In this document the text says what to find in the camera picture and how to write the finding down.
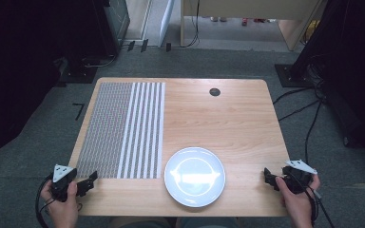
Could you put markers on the black curtain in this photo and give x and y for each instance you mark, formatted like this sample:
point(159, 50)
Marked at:
point(351, 79)
point(19, 63)

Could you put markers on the person's left hand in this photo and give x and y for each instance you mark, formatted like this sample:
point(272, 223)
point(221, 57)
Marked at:
point(61, 210)

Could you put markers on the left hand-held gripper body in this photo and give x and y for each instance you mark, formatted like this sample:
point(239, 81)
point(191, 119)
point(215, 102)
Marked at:
point(61, 182)

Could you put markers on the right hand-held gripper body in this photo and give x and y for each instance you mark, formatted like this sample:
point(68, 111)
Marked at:
point(297, 182)

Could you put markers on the white board panel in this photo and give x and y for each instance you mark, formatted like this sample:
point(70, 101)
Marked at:
point(166, 22)

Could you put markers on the person's right hand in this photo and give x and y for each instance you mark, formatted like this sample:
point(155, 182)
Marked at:
point(296, 204)

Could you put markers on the black round table grommet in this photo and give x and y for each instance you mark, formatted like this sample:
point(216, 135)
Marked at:
point(215, 92)

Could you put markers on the grey striped woven placemat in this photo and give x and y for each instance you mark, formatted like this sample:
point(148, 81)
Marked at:
point(114, 129)

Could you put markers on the light wooden desk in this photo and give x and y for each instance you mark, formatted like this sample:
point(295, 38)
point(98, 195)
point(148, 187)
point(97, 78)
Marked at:
point(250, 8)

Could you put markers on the black stand base plate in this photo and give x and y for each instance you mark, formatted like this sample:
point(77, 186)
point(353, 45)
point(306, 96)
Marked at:
point(290, 76)

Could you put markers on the dark equipment cabinet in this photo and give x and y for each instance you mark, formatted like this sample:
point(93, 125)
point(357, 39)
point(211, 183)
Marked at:
point(115, 22)

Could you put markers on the pale blue round plate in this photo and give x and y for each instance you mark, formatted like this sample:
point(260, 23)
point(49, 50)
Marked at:
point(195, 177)

